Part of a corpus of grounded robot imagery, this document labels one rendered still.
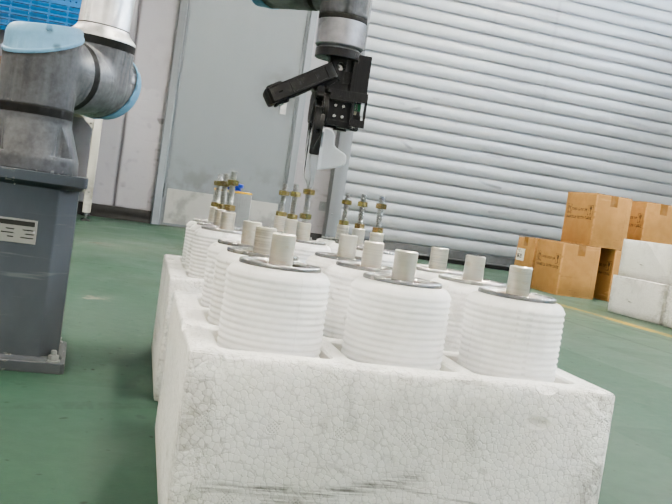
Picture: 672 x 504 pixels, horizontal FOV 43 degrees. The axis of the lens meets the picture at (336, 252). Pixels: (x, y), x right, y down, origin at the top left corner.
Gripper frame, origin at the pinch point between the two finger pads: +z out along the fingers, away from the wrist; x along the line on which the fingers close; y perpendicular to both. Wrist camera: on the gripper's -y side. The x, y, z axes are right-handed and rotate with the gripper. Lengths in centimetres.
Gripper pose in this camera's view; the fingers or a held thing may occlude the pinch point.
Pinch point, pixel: (306, 178)
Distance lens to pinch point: 133.1
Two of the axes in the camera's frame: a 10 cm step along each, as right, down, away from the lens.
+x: -1.3, -0.7, 9.9
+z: -1.4, 9.9, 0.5
